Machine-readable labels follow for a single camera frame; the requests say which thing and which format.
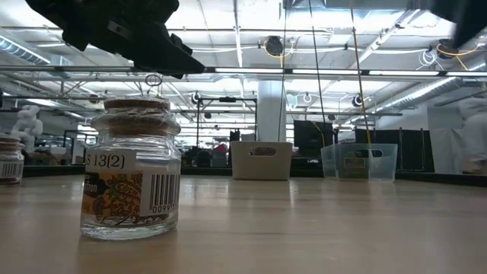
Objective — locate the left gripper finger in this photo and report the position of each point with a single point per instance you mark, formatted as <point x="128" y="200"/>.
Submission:
<point x="171" y="62"/>
<point x="182" y="43"/>

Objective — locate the cork-topped glass saffron jar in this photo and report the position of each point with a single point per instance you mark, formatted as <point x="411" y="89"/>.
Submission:
<point x="129" y="182"/>
<point x="9" y="163"/>

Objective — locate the black green spice tin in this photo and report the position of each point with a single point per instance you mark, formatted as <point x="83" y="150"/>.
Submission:
<point x="354" y="163"/>

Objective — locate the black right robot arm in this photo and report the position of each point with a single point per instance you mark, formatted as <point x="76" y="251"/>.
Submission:
<point x="468" y="19"/>

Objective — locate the horizontal metal pipe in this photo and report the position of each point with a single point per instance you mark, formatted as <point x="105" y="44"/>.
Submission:
<point x="57" y="97"/>

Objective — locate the white column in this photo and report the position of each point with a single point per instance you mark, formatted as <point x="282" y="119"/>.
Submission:
<point x="272" y="114"/>

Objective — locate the light grey plastic bin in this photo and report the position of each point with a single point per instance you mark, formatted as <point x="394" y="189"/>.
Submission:
<point x="243" y="167"/>

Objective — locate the white robot figure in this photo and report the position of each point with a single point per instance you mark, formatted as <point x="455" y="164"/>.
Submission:
<point x="28" y="122"/>

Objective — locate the black screen panel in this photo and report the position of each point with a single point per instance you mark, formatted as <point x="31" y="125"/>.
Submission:
<point x="312" y="139"/>

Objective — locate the clear plastic bin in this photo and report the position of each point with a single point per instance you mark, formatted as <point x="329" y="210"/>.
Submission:
<point x="388" y="171"/>

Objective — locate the black partition panels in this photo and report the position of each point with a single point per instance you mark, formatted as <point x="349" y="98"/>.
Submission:
<point x="414" y="152"/>

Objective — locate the white board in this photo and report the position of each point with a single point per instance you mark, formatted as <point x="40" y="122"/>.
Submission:
<point x="443" y="152"/>

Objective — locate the black metal stand frame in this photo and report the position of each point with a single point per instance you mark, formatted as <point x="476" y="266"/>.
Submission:
<point x="228" y="99"/>

